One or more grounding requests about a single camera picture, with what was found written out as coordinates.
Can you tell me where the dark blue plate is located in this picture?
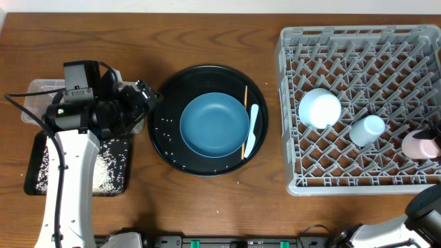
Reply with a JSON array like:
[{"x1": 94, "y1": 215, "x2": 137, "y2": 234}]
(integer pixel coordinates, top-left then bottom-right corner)
[{"x1": 179, "y1": 92, "x2": 245, "y2": 158}]

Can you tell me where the light blue cup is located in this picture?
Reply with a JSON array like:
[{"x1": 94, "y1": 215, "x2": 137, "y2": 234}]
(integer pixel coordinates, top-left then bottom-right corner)
[{"x1": 349, "y1": 115, "x2": 386, "y2": 147}]

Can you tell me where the wooden chopstick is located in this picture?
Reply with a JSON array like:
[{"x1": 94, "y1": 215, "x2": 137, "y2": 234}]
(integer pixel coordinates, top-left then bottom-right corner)
[{"x1": 241, "y1": 85, "x2": 249, "y2": 161}]

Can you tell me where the light blue plastic knife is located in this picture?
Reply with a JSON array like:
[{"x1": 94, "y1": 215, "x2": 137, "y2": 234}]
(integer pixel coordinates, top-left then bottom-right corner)
[{"x1": 244, "y1": 104, "x2": 259, "y2": 158}]

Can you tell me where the black rectangular tray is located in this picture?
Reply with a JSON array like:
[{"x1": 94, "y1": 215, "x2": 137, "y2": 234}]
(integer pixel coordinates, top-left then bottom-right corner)
[{"x1": 23, "y1": 129, "x2": 131, "y2": 197}]

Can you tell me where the grey dishwasher rack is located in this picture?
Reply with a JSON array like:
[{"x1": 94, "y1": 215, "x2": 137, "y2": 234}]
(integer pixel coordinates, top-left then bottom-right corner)
[{"x1": 275, "y1": 25, "x2": 440, "y2": 196}]

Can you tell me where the pink cup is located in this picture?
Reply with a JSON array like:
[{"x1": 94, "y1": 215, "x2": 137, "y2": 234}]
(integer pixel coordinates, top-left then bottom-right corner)
[{"x1": 402, "y1": 130, "x2": 440, "y2": 159}]

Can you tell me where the clear plastic bin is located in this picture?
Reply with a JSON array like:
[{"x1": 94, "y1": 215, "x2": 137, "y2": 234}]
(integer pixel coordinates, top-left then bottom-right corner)
[{"x1": 21, "y1": 79, "x2": 144, "y2": 134}]

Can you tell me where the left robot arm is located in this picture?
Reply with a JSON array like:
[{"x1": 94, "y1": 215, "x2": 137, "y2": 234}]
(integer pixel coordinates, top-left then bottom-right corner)
[{"x1": 36, "y1": 60, "x2": 162, "y2": 247}]

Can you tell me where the round black serving tray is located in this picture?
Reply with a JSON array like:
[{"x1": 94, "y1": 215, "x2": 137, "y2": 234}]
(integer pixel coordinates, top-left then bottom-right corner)
[{"x1": 147, "y1": 65, "x2": 269, "y2": 176}]

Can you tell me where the black mounting rail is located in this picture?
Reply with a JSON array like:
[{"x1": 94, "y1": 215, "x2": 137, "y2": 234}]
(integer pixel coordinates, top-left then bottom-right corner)
[{"x1": 94, "y1": 234, "x2": 331, "y2": 248}]

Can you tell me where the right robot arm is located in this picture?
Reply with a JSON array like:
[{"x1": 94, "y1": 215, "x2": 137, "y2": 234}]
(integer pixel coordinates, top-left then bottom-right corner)
[{"x1": 325, "y1": 183, "x2": 440, "y2": 247}]

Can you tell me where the cooked white rice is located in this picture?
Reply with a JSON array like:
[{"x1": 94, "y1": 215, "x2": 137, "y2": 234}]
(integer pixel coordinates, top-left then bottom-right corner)
[{"x1": 35, "y1": 136, "x2": 127, "y2": 196}]

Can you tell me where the light blue bowl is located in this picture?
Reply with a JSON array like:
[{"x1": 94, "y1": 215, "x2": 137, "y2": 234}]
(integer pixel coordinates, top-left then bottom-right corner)
[{"x1": 298, "y1": 88, "x2": 342, "y2": 130}]

